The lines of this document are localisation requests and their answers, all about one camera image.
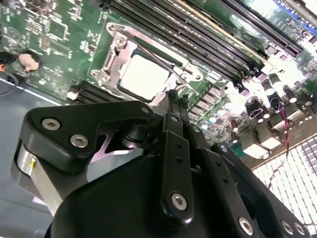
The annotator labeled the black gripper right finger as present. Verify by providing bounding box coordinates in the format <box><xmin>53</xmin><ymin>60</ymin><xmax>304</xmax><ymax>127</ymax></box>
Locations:
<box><xmin>181</xmin><ymin>96</ymin><xmax>312</xmax><ymax>238</ymax></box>

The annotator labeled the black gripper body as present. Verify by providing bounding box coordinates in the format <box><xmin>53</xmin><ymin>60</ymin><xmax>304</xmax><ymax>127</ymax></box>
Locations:
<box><xmin>11</xmin><ymin>129</ymin><xmax>240</xmax><ymax>238</ymax></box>

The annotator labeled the metal locking lever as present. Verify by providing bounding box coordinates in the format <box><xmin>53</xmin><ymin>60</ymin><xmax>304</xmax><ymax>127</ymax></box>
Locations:
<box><xmin>131</xmin><ymin>34</ymin><xmax>196</xmax><ymax>75</ymax></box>
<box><xmin>170</xmin><ymin>80</ymin><xmax>189</xmax><ymax>92</ymax></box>

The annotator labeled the metal socket cover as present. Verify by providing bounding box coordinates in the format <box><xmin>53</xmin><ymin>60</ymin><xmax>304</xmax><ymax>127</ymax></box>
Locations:
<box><xmin>105</xmin><ymin>37</ymin><xmax>191</xmax><ymax>105</ymax></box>

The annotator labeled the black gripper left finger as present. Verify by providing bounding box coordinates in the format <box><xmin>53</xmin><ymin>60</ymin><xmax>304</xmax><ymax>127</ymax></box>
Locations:
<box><xmin>19</xmin><ymin>90</ymin><xmax>195</xmax><ymax>225</ymax></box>

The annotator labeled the silver CPU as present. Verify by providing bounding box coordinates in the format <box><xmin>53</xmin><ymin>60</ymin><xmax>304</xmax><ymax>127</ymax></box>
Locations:
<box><xmin>118</xmin><ymin>53</ymin><xmax>175</xmax><ymax>101</ymax></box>

